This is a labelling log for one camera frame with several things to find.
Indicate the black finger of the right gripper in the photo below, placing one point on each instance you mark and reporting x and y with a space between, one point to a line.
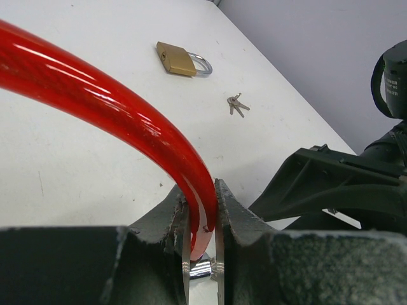
311 180

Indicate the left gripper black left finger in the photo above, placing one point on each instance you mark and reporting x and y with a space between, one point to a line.
136 264

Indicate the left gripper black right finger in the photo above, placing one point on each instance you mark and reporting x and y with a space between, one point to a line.
259 265

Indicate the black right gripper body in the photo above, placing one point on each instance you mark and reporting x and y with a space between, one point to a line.
389 149

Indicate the large padlock keys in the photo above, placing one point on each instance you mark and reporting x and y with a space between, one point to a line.
236 106

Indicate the large brass padlock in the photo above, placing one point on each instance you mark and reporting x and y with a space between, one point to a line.
177 60

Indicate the red cable lock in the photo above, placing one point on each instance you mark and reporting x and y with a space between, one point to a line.
35 68

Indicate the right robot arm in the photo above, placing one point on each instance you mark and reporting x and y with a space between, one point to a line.
388 88

